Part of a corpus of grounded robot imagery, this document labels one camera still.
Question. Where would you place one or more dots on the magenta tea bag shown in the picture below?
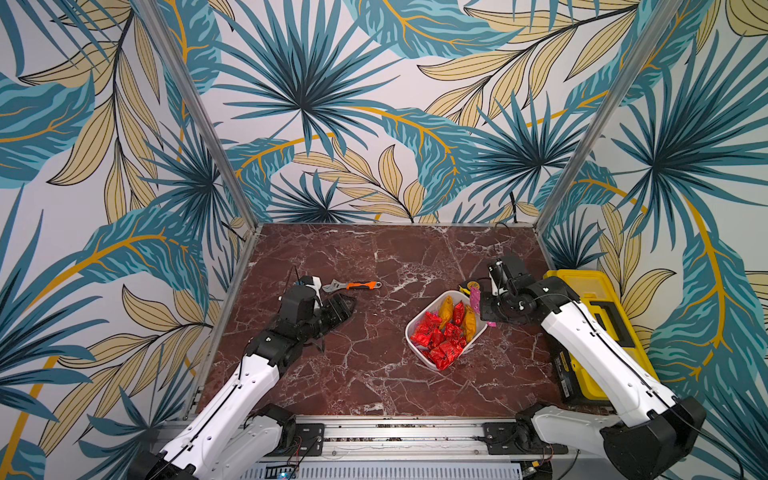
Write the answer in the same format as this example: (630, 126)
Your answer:
(476, 303)

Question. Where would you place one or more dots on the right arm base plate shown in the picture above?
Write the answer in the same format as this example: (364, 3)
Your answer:
(513, 438)

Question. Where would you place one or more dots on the white plastic storage box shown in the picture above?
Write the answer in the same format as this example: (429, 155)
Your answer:
(433, 307)

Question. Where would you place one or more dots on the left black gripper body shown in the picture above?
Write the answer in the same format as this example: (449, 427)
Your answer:
(312, 328)

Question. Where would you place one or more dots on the yellow black tape measure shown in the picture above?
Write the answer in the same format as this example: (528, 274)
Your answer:
(470, 287)

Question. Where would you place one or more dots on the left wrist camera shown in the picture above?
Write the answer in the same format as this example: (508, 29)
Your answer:
(313, 282)

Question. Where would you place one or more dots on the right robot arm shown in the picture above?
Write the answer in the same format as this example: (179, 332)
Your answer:
(650, 430)

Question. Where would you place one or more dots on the orange handled adjustable wrench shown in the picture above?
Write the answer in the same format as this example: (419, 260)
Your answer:
(336, 285)

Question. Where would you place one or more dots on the red tea bag in box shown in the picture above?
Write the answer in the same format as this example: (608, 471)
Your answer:
(458, 315)

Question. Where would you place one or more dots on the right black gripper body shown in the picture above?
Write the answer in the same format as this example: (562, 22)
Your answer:
(489, 291)

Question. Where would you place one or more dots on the small yellow tea bag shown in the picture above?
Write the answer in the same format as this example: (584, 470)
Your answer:
(445, 311)

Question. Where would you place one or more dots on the aluminium front rail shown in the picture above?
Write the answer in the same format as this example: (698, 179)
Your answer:
(432, 442)

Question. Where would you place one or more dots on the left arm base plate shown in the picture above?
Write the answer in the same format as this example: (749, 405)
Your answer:
(303, 440)

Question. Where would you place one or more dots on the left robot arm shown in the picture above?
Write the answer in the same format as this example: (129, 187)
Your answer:
(215, 445)

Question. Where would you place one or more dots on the large yellow tea bag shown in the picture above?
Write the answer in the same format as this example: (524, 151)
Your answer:
(469, 324)

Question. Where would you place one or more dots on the red tea bag pile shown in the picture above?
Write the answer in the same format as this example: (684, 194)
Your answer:
(440, 346)

